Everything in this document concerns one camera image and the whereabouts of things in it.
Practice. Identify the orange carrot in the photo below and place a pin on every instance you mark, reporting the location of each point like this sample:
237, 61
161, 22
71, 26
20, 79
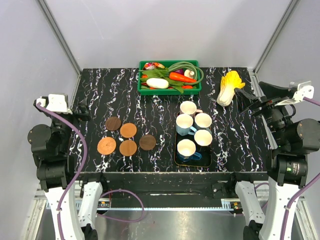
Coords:
181, 78

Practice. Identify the leafy green vegetable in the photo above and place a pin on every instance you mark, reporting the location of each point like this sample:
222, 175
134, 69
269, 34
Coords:
175, 87

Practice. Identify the white mushroom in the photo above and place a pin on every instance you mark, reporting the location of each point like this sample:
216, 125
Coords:
189, 73

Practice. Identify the green long beans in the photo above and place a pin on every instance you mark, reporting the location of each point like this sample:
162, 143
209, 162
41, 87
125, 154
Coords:
199, 74

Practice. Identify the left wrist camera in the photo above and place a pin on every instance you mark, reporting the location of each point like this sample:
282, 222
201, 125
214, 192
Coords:
55, 102

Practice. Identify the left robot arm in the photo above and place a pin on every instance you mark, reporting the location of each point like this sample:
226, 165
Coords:
55, 168

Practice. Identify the yellow napa cabbage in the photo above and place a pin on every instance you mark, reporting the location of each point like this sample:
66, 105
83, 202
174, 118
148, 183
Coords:
228, 84

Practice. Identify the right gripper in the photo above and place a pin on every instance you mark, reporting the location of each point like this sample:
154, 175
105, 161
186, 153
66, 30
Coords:
273, 93

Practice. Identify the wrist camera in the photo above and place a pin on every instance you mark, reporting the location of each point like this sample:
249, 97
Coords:
299, 90
55, 102

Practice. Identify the green plastic vegetable tray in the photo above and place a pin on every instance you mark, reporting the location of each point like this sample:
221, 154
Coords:
196, 88

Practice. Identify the dark walnut coaster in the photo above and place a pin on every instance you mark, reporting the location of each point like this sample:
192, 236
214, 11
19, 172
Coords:
147, 142
113, 123

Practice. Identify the light brown wooden coaster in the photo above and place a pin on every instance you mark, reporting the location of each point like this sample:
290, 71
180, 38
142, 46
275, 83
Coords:
128, 148
128, 130

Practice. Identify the dark blue cup front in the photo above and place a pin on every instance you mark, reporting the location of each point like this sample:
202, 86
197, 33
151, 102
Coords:
186, 151

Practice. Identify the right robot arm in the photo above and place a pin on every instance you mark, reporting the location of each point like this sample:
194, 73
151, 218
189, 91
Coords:
287, 167

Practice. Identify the light blue cup left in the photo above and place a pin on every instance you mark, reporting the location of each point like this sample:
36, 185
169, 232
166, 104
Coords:
184, 125

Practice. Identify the pink cup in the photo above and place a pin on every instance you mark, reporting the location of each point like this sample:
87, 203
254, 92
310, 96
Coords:
189, 108

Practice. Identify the white radish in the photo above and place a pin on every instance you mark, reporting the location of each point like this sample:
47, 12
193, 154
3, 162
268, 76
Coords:
157, 83

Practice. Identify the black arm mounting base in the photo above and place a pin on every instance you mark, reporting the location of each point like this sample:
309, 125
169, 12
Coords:
172, 190

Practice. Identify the white cup dark body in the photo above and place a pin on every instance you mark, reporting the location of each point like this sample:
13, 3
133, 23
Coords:
203, 139

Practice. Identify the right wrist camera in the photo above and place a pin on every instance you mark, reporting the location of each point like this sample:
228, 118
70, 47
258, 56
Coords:
299, 90

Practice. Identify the purple onion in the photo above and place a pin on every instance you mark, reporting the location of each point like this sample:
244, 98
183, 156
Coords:
180, 71

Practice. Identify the woven rattan coaster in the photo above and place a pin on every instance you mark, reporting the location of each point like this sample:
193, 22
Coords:
106, 146

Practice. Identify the colourful snack packet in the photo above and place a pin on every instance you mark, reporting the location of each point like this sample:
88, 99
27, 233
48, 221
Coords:
153, 65

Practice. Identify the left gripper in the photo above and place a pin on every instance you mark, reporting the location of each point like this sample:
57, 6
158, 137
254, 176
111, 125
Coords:
84, 114

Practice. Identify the grey blue cup right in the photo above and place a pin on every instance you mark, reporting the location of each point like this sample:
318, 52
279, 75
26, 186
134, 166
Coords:
202, 121

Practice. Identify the black serving tray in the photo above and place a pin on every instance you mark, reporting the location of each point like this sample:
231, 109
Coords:
204, 162

